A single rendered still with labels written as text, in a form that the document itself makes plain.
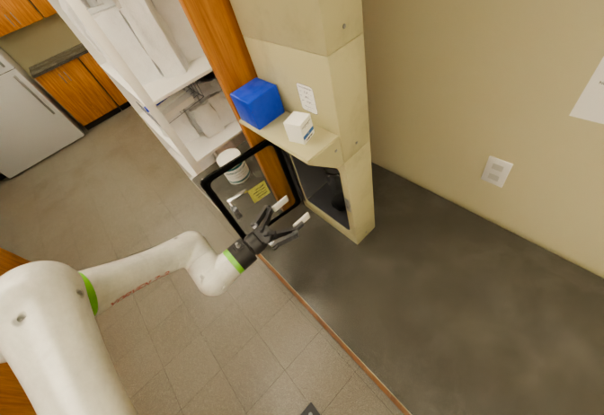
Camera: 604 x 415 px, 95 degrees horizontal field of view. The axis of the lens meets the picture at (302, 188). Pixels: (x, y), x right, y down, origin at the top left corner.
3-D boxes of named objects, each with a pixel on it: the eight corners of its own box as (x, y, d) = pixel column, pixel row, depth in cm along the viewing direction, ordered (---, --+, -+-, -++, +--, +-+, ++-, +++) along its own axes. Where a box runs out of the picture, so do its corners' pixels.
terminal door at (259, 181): (301, 202, 126) (275, 134, 96) (244, 242, 119) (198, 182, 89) (300, 201, 126) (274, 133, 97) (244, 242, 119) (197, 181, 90)
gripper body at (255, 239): (253, 250, 87) (274, 230, 90) (238, 234, 92) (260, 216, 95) (260, 260, 93) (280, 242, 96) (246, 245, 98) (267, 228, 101)
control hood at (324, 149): (275, 126, 96) (265, 101, 89) (344, 163, 77) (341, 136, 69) (249, 145, 93) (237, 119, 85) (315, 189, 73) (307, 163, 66)
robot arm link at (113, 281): (90, 326, 65) (103, 302, 60) (66, 288, 67) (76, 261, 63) (206, 264, 97) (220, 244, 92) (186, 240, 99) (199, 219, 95)
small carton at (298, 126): (298, 129, 75) (293, 110, 71) (315, 132, 73) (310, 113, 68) (288, 141, 73) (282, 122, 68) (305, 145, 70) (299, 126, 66)
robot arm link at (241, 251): (235, 258, 98) (249, 275, 92) (220, 242, 89) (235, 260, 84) (248, 246, 100) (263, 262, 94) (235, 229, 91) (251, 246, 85)
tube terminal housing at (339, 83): (340, 173, 139) (308, -3, 82) (395, 206, 119) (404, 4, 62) (305, 205, 131) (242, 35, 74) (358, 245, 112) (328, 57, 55)
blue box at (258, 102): (266, 102, 88) (256, 76, 81) (285, 111, 82) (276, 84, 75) (241, 119, 85) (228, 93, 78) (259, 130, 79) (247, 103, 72)
